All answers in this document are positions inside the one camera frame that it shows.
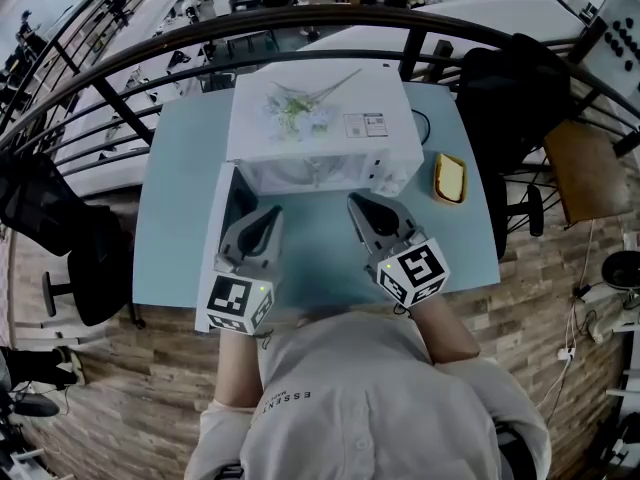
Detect person's white shirt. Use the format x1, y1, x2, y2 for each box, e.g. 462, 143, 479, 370
184, 307, 551, 480

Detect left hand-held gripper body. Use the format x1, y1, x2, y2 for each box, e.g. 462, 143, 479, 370
205, 253, 281, 337

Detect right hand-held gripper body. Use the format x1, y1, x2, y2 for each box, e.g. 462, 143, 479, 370
363, 228, 451, 309

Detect black mesh office chair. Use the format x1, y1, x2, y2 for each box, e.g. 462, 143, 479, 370
0, 150, 136, 327

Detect black cable loop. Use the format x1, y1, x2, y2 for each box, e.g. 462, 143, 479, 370
412, 110, 431, 145

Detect pale blue artificial flower bouquet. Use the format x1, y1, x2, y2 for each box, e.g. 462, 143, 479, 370
262, 67, 364, 142

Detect brown wooden side table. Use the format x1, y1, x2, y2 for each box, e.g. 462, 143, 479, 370
543, 120, 634, 229

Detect person's left forearm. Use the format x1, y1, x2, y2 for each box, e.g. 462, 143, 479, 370
214, 330, 264, 412

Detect person's right forearm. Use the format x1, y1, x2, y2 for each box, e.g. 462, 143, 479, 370
409, 292, 481, 367

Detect black office chair with jacket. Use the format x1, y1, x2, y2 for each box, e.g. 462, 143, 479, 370
455, 32, 574, 262

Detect white microwave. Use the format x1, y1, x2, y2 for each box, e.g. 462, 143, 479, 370
194, 60, 426, 334

